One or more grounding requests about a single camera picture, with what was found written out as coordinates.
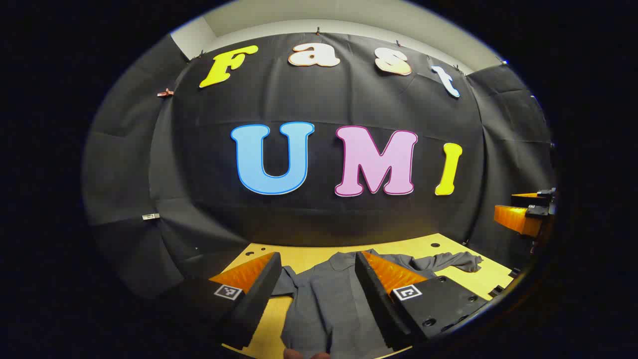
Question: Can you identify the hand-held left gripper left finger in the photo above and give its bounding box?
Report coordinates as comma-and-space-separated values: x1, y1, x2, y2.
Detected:
169, 252, 283, 351

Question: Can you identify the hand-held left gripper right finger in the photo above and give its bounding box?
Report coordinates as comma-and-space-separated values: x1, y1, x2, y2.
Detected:
354, 251, 491, 352

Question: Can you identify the grey button-up shirt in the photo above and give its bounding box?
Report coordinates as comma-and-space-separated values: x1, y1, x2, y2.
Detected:
272, 251, 484, 359

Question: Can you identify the black backdrop cloth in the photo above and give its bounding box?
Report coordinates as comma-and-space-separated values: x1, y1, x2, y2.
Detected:
82, 32, 556, 300

